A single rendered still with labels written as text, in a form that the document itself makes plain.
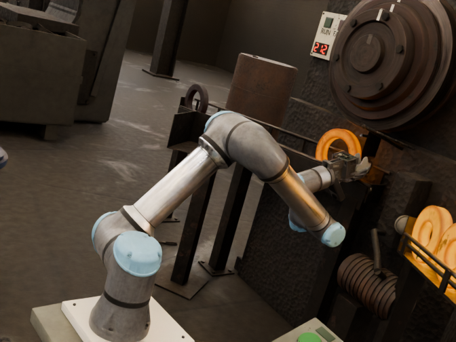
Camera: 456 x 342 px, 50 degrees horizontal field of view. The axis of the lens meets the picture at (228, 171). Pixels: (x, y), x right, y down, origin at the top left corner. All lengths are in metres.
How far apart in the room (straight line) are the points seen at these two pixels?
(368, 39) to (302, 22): 9.47
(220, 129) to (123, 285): 0.47
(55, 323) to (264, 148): 0.67
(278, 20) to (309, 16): 0.99
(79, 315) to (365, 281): 0.80
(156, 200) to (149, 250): 0.16
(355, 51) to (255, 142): 0.58
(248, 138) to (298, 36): 9.88
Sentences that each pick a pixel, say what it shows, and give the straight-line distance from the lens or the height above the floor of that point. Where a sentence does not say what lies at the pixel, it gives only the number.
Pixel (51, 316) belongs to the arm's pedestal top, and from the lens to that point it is 1.35.
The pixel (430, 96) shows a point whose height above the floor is 1.04.
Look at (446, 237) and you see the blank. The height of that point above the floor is 0.74.
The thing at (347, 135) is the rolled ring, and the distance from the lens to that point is 1.78.
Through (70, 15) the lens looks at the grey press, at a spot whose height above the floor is 0.85.
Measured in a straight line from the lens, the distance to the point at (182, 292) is 2.11.
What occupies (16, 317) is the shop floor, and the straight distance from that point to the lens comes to 1.85.
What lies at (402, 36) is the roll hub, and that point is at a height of 1.19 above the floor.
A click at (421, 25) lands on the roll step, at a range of 1.63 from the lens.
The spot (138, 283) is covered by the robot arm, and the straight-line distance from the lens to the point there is 1.19.
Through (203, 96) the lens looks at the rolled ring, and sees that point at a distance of 2.51.
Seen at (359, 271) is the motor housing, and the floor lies 0.51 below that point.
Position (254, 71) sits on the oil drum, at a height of 0.76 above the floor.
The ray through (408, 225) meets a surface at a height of 0.69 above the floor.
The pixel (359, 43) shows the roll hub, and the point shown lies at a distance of 1.67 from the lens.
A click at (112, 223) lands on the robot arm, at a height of 0.54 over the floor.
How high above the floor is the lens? 1.09
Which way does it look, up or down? 16 degrees down
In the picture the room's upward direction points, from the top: 15 degrees clockwise
